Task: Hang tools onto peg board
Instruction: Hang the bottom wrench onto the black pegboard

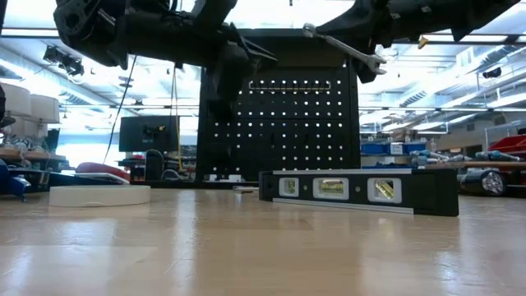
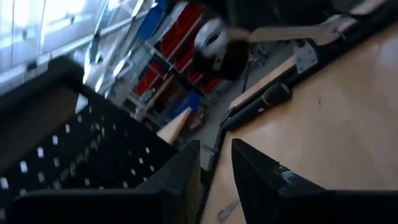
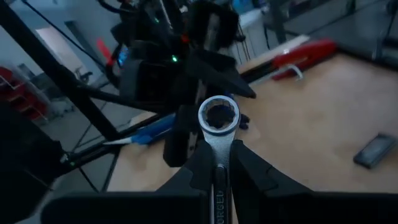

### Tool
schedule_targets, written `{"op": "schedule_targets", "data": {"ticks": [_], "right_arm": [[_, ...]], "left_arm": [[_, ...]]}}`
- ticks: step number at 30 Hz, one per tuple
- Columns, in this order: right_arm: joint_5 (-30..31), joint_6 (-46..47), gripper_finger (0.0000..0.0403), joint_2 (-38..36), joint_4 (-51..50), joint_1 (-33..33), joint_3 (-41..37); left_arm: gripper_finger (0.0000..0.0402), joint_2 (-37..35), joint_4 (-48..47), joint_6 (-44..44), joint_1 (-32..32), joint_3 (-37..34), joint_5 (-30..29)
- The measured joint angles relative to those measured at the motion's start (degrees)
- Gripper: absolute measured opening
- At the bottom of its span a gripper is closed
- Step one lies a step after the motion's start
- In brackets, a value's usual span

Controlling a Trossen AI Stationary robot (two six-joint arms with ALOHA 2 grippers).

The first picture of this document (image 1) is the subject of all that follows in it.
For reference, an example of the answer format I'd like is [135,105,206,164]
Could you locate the black hanging camera rig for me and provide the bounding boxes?
[43,44,85,77]

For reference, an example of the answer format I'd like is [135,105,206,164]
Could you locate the red storage bin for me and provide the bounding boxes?
[488,134,526,154]

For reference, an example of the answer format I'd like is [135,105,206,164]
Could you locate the silver combination wrench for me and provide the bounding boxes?
[302,22,388,76]

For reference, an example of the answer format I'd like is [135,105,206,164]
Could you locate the black aluminium table frame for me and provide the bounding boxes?
[122,178,264,190]

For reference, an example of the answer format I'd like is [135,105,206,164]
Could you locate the silver wire tool rail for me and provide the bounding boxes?
[248,80,332,92]

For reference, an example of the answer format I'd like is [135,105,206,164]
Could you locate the black office chair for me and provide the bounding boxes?
[143,149,166,183]

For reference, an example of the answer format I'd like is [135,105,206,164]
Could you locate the white tape roll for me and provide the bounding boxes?
[48,184,152,208]

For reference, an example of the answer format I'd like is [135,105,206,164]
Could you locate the black flashlight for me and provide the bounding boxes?
[456,168,507,197]

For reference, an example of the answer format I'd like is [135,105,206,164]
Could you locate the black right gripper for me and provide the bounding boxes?
[316,0,395,84]

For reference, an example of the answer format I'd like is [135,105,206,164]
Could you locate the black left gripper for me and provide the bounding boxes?
[205,22,279,104]

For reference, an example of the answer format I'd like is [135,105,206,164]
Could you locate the black pegboard tool cart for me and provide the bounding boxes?
[196,27,362,189]

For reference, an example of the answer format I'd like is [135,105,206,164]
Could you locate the black computer monitor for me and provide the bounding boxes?
[118,115,181,154]

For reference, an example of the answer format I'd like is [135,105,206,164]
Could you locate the red hand tool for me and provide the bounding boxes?
[75,161,132,184]

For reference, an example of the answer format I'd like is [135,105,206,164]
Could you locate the black pegboard hook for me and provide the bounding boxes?
[206,100,234,121]

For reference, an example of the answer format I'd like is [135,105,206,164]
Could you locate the wooden workbench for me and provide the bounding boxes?
[427,160,526,171]

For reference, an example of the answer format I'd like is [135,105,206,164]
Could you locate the hanging black cable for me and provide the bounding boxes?
[102,55,138,165]

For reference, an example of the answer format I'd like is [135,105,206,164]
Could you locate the grey teal power tool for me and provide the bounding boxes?
[474,150,514,162]

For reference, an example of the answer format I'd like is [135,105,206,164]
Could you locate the blue caulking gun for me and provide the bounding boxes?
[0,158,50,202]

